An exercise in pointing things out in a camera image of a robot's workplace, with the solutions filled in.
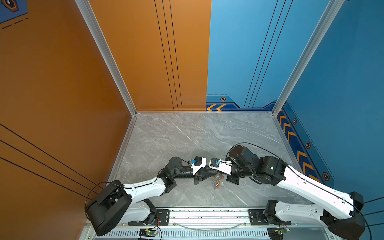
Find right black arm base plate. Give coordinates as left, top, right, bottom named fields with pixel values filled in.
left=248, top=209, right=292, bottom=226

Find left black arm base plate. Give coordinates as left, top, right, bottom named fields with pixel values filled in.
left=128, top=210, right=170, bottom=226

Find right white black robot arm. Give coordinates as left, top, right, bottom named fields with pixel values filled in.
left=225, top=145, right=366, bottom=240

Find aluminium front rail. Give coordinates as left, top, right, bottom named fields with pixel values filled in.
left=85, top=206, right=331, bottom=229

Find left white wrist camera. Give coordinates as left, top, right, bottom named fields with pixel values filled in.
left=191, top=157, right=207, bottom=175

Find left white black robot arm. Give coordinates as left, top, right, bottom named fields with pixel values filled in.
left=85, top=157, right=217, bottom=237

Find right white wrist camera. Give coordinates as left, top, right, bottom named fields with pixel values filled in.
left=208, top=158, right=233, bottom=175

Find left green circuit board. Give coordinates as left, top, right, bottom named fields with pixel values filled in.
left=138, top=229, right=159, bottom=240

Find white slotted cable duct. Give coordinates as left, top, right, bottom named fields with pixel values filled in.
left=93, top=228, right=270, bottom=240

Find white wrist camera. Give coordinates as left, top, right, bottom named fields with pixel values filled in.
left=191, top=157, right=207, bottom=175
left=208, top=158, right=233, bottom=175

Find right green circuit board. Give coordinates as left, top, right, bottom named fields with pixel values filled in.
left=267, top=228, right=291, bottom=240

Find green circuit board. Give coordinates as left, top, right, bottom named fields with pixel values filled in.
left=267, top=228, right=291, bottom=240
left=138, top=229, right=159, bottom=240

